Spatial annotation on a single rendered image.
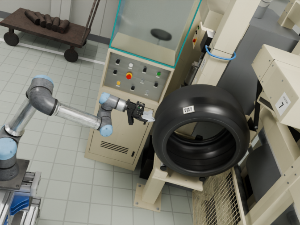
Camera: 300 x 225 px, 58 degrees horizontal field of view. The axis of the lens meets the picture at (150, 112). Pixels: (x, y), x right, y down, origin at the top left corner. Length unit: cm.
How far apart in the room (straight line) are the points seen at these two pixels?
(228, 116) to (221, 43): 47
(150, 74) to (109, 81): 36
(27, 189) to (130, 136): 113
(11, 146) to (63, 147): 136
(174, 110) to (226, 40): 55
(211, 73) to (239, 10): 42
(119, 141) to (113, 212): 66
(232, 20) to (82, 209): 194
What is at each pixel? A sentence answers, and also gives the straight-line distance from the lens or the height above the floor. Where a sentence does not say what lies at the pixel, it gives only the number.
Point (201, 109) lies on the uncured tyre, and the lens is 152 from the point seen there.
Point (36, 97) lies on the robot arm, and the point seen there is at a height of 131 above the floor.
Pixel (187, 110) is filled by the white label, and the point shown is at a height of 141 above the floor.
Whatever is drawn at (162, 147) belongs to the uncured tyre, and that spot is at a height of 112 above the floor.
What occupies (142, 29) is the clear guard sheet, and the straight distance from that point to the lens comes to 213.
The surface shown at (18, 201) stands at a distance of 195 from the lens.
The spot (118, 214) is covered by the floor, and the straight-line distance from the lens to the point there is 265.
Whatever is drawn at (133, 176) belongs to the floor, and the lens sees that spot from 293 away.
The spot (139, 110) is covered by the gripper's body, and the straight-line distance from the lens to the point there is 164.
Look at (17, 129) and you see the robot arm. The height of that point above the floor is 98.
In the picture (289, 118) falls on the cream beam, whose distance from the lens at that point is 135.
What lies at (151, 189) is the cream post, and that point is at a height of 21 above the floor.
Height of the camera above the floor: 221
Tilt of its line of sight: 35 degrees down
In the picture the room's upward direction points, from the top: 21 degrees clockwise
